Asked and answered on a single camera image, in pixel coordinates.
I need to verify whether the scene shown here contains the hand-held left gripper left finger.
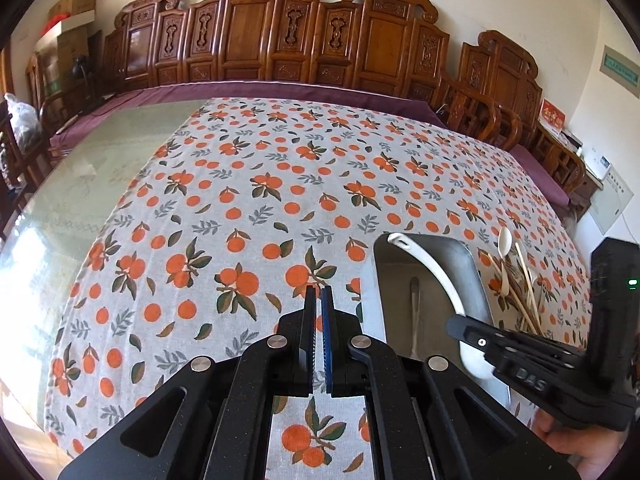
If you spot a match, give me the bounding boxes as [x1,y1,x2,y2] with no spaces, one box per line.
[57,285,318,480]

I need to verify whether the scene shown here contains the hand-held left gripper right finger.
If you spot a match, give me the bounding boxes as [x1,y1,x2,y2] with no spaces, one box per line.
[321,285,583,480]

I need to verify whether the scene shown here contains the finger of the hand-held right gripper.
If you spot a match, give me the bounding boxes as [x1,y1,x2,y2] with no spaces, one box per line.
[446,314,588,391]

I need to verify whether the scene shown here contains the white ladle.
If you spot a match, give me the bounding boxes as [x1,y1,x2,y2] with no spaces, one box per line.
[388,233,497,380]

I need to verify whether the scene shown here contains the metal tray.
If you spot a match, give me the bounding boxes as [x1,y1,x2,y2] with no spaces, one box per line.
[360,232,512,411]

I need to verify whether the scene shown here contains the heap of pale utensils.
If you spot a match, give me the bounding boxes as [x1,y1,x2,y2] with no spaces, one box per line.
[487,226,548,336]

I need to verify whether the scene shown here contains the person's right hand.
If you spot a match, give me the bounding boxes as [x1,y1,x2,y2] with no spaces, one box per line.
[530,400,640,472]

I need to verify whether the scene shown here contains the metal spoon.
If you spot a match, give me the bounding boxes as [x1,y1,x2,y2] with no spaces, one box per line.
[407,276,424,361]

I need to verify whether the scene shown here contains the orange print tablecloth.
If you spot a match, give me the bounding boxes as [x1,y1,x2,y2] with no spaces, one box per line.
[45,96,593,480]

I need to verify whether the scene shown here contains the wooden side cabinet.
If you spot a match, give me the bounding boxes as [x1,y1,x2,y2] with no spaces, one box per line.
[535,122,606,211]

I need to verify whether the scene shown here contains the red card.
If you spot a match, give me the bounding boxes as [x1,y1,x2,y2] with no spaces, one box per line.
[539,99,568,128]

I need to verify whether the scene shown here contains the carved wooden chair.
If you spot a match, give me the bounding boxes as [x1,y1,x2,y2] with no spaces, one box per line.
[102,0,191,96]
[317,0,451,103]
[440,30,543,151]
[187,0,321,83]

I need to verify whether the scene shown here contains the dark wooden chair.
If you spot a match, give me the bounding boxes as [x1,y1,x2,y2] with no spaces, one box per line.
[0,100,51,201]

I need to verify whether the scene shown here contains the black desk lamp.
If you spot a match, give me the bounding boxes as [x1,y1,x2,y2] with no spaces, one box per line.
[67,57,101,111]

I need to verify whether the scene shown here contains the clear plastic bag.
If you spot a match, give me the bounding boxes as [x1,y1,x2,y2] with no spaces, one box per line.
[4,92,41,153]

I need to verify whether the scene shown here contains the large cardboard box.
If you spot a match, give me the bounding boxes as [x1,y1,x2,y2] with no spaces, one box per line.
[37,27,91,96]

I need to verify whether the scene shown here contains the stacked cardboard boxes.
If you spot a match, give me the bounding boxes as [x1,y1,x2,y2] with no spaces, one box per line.
[35,12,96,53]

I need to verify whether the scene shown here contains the brown cardboard box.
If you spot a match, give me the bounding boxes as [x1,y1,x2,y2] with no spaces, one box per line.
[47,0,98,26]

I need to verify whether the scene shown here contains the white wall panel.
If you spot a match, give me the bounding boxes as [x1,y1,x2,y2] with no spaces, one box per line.
[590,165,636,236]

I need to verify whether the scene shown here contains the green wall sign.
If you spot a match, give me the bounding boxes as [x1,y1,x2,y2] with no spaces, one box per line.
[600,45,640,86]

